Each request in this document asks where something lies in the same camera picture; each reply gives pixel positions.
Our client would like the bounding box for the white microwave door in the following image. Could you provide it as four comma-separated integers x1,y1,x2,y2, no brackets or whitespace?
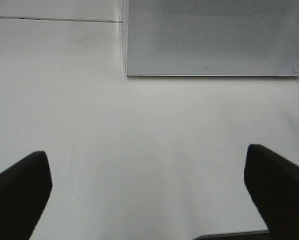
125,0,299,76

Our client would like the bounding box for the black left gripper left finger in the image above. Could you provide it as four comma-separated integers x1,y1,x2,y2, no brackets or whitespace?
0,151,53,240

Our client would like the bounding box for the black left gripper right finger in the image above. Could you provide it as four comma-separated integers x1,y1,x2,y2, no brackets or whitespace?
244,144,299,240

